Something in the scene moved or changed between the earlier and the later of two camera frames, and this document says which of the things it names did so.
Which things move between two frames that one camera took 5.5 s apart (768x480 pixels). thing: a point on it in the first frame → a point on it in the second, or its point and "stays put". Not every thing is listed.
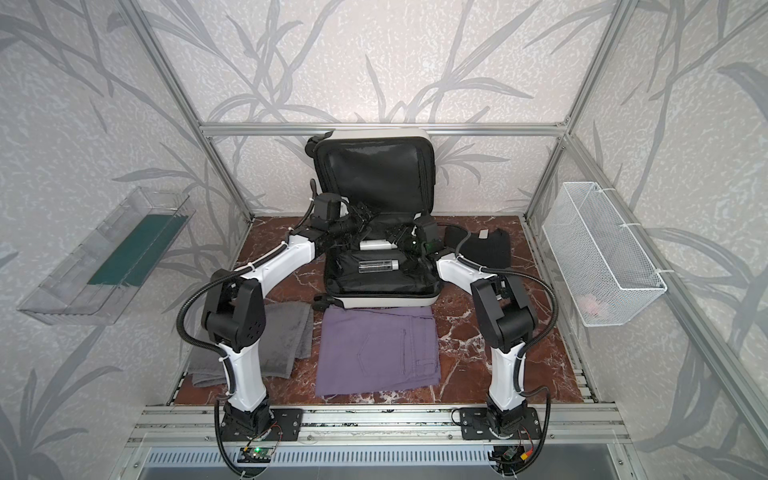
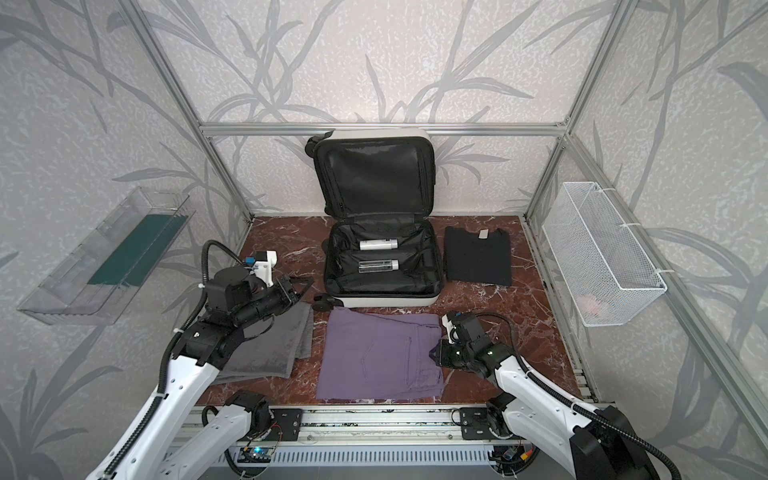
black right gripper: [405, 238] → [453, 339]
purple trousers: [367, 349] stays put
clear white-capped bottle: [369, 266] stays put
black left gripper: [363, 213] → [287, 289]
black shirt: [483, 248] stays put
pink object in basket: [589, 304] stays put
